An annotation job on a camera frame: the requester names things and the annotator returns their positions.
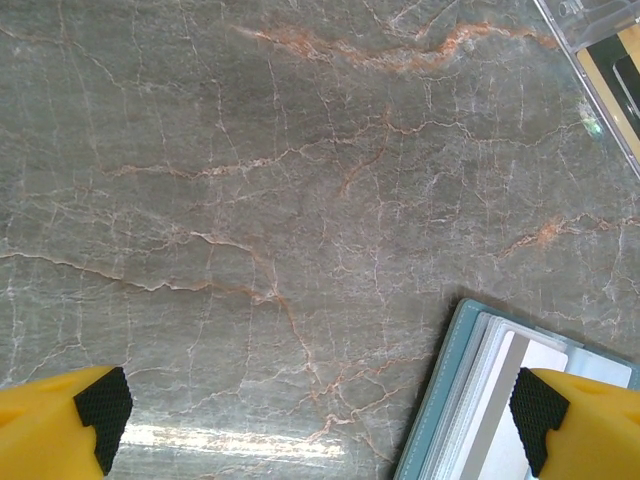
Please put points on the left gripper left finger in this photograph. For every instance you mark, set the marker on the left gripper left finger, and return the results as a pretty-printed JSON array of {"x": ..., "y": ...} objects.
[{"x": 45, "y": 430}]

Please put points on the black card stack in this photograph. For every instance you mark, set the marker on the black card stack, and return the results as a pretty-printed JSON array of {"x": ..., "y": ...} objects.
[{"x": 631, "y": 82}]

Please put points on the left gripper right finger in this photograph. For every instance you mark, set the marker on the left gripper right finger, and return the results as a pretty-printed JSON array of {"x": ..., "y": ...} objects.
[{"x": 595, "y": 430}]

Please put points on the gold card stack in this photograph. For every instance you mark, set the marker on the gold card stack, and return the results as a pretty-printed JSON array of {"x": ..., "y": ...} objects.
[{"x": 600, "y": 85}]

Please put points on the teal card holder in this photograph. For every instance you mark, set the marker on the teal card holder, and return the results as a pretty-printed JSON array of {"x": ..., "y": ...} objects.
[{"x": 430, "y": 400}]

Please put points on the clear acrylic card organizer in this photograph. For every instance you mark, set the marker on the clear acrylic card organizer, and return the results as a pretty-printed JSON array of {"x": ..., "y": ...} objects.
[{"x": 595, "y": 30}]

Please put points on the white credit card grey stripe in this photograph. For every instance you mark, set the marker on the white credit card grey stripe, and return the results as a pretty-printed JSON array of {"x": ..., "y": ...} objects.
[{"x": 495, "y": 425}]

